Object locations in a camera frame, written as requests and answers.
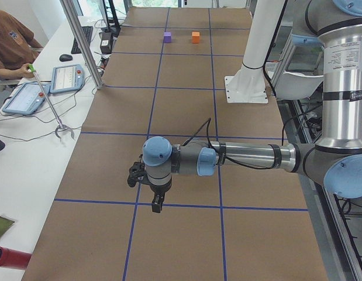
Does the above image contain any purple foam block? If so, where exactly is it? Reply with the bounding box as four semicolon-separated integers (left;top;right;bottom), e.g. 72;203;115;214
163;32;172;44

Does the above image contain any black monitor stand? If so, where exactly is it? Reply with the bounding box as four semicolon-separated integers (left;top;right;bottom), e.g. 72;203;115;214
103;0;121;37

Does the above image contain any aluminium frame post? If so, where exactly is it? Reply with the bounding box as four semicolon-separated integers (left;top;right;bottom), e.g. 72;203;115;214
60;0;103;90

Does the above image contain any far blue teach pendant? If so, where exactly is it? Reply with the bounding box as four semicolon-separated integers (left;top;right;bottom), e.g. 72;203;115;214
50;64;84;94

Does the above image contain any black power adapter box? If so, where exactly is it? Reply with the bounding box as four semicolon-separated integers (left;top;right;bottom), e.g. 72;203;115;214
100;32;113;54

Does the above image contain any metal reacher grabber tool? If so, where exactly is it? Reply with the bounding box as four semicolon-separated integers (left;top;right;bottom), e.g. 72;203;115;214
28;64;75;140

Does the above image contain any black keyboard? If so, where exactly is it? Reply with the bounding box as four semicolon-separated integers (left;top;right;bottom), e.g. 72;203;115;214
71;26;94;55

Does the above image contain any blue teach pendant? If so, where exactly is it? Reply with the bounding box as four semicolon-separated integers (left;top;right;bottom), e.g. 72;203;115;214
50;64;84;94
2;83;50;115

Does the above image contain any black computer mouse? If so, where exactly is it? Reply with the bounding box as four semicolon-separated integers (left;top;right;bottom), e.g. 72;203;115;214
59;54;73;62

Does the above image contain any person in brown shirt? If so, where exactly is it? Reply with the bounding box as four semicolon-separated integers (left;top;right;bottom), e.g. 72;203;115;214
0;10;43;80

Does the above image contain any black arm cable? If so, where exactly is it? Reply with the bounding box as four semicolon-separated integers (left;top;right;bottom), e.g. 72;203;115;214
180;117;275;170

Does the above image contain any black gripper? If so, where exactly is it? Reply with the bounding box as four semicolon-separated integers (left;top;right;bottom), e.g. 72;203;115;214
150;185;170;213

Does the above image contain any white camera pedestal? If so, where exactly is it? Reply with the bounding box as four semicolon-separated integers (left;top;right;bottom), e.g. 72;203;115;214
225;0;287;104

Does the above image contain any orange foam block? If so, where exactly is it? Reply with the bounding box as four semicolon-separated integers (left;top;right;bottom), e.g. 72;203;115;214
191;31;200;44

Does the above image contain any red cylinder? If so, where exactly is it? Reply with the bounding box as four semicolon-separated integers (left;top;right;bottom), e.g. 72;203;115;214
0;246;32;270

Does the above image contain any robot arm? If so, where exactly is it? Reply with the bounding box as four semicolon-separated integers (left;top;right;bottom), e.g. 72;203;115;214
127;1;362;213

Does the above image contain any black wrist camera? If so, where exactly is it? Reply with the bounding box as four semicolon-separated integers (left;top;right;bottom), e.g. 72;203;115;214
127;162;147;187

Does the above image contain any green notebook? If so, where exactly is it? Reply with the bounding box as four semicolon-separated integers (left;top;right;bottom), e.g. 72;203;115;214
0;216;15;238

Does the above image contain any near blue teach pendant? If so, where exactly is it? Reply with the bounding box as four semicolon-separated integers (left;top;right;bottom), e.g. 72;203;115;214
2;83;50;115

